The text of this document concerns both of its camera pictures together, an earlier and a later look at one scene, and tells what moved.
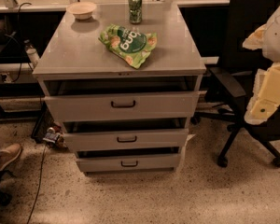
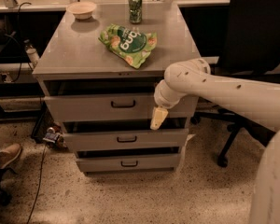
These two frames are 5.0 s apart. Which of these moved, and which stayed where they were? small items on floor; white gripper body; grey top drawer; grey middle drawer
Moved: white gripper body
Stayed: grey middle drawer; grey top drawer; small items on floor
